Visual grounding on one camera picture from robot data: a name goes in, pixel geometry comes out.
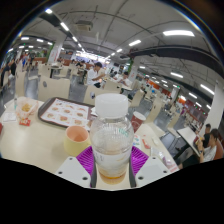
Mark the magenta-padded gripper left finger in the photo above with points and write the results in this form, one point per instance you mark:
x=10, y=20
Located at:
x=75, y=168

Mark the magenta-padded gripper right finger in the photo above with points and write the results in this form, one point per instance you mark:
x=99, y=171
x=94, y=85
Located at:
x=150, y=168

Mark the clear tea bottle white cap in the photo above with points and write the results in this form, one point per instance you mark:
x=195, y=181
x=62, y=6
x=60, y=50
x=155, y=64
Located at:
x=112, y=140

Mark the shiny foil packet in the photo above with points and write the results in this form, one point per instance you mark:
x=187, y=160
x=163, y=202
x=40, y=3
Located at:
x=157, y=154

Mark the small red packet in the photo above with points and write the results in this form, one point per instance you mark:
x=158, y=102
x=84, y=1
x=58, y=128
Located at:
x=146, y=143

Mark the pale yellow mug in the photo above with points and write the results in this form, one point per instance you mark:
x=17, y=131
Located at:
x=76, y=141

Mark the printed sticker sheet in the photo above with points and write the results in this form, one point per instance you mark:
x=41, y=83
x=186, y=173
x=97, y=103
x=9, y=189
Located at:
x=136, y=141

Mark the cream side table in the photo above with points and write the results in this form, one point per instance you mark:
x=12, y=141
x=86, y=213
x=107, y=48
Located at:
x=187, y=136

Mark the printed paper tray liner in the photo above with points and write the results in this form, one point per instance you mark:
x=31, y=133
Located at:
x=65, y=112

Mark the cream canteen chairs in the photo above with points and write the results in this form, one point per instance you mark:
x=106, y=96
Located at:
x=151, y=106

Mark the person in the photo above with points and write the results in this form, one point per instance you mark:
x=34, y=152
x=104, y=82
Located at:
x=206, y=128
x=94, y=75
x=125, y=80
x=210, y=151
x=12, y=69

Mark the dark brown food tray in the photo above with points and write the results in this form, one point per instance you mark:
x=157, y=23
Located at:
x=40, y=115

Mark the cream chair with round hole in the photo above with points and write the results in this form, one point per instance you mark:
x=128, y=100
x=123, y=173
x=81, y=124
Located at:
x=53, y=88
x=89, y=95

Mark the clear plastic bag with food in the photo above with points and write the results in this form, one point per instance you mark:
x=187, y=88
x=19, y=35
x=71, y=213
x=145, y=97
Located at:
x=26, y=108

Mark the ceiling strip lights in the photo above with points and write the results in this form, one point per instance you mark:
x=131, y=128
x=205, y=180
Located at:
x=178, y=33

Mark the ceiling air conditioner unit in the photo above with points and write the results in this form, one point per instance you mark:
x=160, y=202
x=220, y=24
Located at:
x=84, y=26

